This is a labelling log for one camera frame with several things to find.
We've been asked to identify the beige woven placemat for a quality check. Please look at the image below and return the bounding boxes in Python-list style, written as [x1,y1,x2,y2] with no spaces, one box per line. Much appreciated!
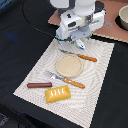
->
[14,39,114,128]

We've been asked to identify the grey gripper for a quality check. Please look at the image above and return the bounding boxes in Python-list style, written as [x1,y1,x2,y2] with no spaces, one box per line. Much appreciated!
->
[56,10,106,43]

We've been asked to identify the brown sausage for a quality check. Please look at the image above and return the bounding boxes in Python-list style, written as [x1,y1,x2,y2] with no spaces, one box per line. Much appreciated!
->
[27,82,52,88]

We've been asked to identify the beige bowl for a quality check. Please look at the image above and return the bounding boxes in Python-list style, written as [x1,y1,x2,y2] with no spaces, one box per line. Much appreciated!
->
[119,5,128,30]

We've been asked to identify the round beige plate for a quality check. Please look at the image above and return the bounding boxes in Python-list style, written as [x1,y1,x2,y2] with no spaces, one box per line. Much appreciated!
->
[56,54,83,78]

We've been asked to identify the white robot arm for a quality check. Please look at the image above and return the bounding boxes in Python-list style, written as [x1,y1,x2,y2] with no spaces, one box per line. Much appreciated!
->
[49,0,106,41]

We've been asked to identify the knife with orange handle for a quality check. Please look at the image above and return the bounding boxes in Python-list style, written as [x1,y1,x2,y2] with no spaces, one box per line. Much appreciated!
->
[59,49,97,62]

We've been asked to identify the pink wooden stove board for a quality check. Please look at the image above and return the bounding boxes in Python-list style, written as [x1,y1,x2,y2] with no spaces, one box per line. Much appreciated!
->
[49,0,128,42]

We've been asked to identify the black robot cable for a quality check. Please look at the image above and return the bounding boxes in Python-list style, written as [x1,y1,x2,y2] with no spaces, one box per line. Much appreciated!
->
[21,0,61,38]

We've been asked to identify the fork with orange handle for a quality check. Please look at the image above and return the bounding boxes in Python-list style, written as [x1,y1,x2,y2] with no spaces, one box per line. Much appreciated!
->
[45,70,85,88]

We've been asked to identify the yellow bread pastry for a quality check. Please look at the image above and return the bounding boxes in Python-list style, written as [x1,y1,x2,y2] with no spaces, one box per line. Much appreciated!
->
[45,85,71,103]

